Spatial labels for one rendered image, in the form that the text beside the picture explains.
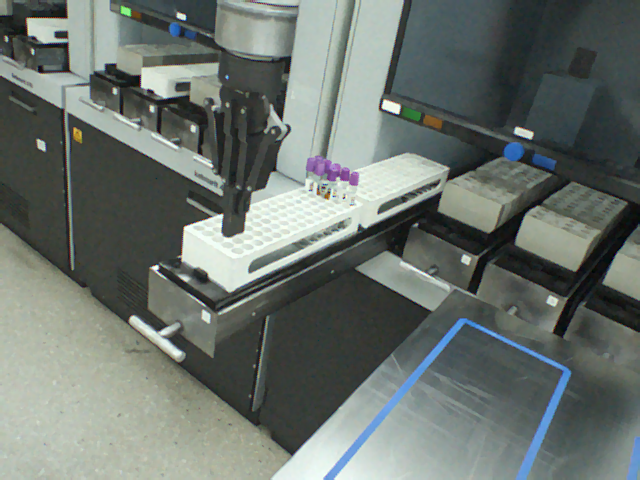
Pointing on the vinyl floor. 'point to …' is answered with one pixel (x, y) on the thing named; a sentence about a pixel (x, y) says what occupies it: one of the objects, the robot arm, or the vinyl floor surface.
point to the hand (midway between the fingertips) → (235, 209)
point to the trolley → (481, 408)
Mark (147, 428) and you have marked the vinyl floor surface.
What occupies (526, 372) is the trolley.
